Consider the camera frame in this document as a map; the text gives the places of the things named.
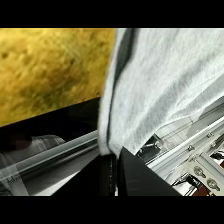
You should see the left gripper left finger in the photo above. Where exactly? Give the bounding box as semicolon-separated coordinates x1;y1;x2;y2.
52;153;118;197

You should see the grey garment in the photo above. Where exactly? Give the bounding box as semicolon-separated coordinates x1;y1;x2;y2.
97;28;224;158

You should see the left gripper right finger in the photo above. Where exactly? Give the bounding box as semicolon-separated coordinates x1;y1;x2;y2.
117;146;183;197

